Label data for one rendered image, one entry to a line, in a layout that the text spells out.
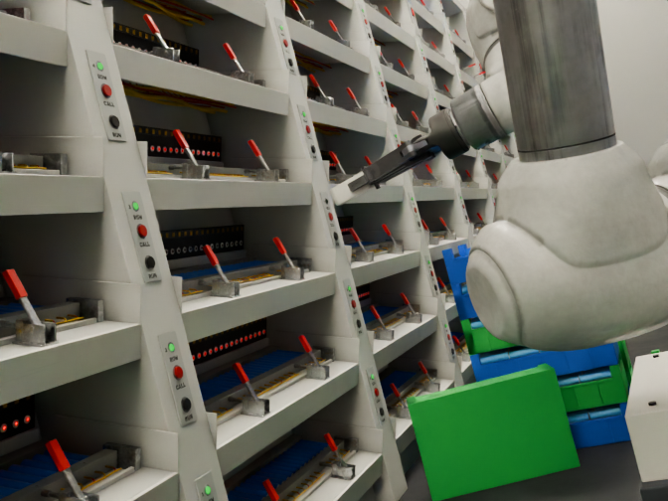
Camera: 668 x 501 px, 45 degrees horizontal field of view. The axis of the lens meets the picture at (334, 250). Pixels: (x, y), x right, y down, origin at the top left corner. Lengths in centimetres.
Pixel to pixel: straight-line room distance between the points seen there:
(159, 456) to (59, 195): 35
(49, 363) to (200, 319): 32
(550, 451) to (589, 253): 92
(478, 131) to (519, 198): 42
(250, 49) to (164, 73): 50
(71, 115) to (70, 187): 12
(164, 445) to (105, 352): 15
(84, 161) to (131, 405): 32
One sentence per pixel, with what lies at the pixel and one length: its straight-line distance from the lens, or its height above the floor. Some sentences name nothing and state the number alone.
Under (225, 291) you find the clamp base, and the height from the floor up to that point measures 51.
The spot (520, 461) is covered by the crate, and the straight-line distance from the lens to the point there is 169.
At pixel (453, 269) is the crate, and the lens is 180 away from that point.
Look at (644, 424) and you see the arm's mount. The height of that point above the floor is 26.
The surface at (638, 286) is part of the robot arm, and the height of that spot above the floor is 40.
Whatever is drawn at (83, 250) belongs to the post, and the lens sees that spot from 109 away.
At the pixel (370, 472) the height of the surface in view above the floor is 9.
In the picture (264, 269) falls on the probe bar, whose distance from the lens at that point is 153.
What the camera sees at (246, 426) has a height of 30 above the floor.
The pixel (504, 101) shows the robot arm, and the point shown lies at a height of 67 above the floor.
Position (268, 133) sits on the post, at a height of 81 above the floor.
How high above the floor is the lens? 49
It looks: 2 degrees up
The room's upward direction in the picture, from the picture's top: 15 degrees counter-clockwise
